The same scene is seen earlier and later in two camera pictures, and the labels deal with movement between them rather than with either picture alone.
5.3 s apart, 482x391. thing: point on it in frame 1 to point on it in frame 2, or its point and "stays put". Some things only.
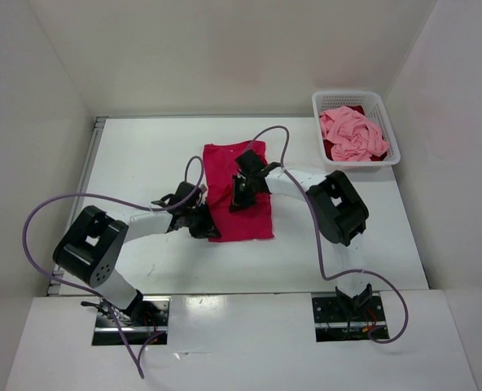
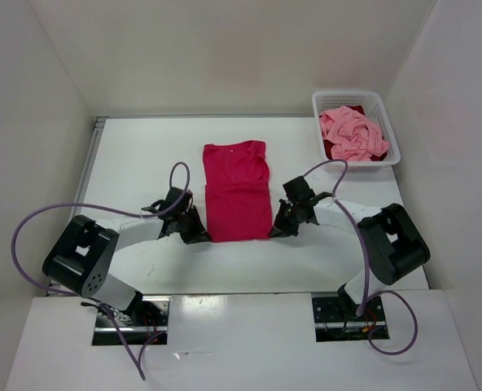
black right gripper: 239,202 to 280,227
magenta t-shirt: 220,165 stays put
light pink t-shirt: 352,138 stays put
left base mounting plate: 146,318 stays put
